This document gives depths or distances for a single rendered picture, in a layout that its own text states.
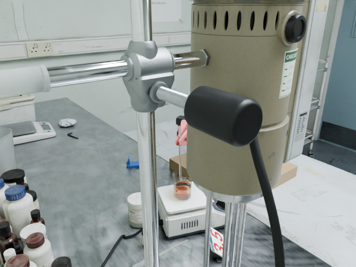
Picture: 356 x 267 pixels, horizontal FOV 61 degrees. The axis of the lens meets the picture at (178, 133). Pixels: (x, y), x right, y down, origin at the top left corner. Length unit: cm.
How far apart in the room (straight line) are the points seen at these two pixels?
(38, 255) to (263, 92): 61
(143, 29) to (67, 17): 192
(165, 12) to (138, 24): 226
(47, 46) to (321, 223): 173
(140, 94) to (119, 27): 207
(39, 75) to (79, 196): 86
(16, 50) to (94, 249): 144
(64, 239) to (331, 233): 71
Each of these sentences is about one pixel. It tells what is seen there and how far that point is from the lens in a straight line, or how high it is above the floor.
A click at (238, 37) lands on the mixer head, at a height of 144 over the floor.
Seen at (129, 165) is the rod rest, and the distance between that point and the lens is 115.
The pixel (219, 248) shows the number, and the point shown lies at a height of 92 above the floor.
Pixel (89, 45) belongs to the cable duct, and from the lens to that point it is 214.
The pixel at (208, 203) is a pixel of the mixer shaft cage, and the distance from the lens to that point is 36.
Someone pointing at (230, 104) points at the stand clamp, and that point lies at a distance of 16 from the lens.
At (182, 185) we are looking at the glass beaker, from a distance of 78.
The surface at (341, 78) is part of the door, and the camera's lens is 369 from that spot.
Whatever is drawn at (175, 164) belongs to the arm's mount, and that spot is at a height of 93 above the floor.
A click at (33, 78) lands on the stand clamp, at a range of 20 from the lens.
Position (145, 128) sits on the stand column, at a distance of 24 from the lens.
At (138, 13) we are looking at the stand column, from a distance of 22.
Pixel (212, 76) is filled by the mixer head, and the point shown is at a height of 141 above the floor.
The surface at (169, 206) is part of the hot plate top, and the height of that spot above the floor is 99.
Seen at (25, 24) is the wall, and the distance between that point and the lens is 207.
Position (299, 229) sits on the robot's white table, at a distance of 92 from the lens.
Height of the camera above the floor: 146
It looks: 23 degrees down
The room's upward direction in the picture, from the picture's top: straight up
